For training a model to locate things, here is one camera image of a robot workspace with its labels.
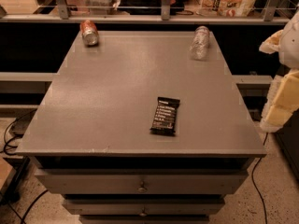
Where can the top drawer with knob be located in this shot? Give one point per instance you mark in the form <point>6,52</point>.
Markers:
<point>84,182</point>

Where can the grey drawer cabinet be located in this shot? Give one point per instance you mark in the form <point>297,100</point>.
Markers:
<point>99,108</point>

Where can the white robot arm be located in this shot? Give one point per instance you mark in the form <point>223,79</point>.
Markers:
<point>286,43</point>

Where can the metal railing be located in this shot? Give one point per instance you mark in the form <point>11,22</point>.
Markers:
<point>165,11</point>

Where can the red coke can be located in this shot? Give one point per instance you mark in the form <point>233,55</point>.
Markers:
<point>89,33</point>

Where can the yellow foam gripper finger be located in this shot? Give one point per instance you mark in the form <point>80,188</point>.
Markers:
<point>282,101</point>

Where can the black snack bar wrapper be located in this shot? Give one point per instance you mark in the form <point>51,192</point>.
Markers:
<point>165,116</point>

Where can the black bag behind rail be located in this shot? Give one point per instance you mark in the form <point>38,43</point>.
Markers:
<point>149,7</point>

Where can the drawer with knob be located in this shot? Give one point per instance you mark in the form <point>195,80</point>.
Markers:
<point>146,207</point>
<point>84,182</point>

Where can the clear plastic water bottle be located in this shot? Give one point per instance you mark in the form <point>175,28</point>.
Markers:
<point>200,43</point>

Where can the middle drawer with knob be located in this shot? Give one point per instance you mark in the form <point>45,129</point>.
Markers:
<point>146,207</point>

